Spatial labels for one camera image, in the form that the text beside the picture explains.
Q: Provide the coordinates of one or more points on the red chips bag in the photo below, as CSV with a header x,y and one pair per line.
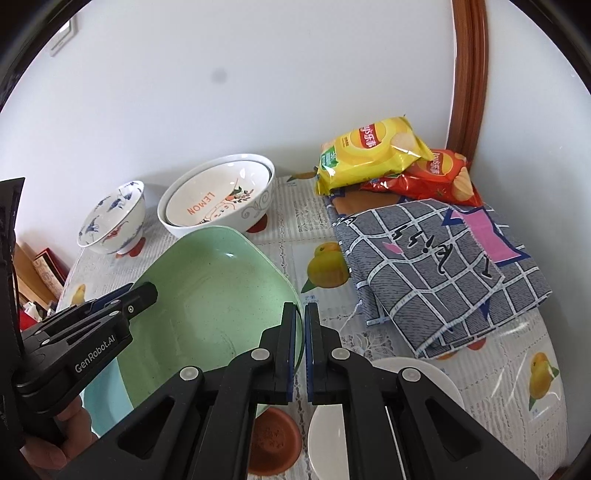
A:
x,y
445,178

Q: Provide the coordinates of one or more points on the blue patterned white bowl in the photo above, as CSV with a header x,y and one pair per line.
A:
x,y
115,224

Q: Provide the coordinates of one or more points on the brown wooden side shelf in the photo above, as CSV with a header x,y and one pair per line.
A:
x,y
30,284

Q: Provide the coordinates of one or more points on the blue square plate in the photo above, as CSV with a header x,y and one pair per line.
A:
x,y
106,399

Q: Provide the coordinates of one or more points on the yellow chips bag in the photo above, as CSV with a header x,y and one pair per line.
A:
x,y
376,150

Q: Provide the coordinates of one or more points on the large white bowl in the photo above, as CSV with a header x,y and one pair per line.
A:
x,y
243,219

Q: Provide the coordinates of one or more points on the red box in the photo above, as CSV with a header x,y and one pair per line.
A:
x,y
28,317

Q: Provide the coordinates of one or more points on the brown wooden door frame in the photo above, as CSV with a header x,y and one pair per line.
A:
x,y
471,75

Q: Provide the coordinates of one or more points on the grey checked folded cloth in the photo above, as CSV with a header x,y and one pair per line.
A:
x,y
444,275

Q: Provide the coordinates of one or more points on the plain white bowl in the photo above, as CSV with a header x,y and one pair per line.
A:
x,y
355,439

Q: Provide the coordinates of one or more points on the lemon print inner bowl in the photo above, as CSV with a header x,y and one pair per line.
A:
x,y
216,192

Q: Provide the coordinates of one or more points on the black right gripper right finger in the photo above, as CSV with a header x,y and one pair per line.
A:
x,y
399,425

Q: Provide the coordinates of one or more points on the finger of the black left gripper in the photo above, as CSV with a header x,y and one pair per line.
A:
x,y
124,303

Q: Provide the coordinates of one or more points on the brown clay saucer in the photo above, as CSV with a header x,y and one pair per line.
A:
x,y
276,443

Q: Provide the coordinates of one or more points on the person's left hand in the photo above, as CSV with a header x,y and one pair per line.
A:
x,y
46,458

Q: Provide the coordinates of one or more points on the white wall switch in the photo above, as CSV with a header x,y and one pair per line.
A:
x,y
63,36

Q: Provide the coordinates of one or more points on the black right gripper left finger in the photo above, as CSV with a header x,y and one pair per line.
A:
x,y
198,425

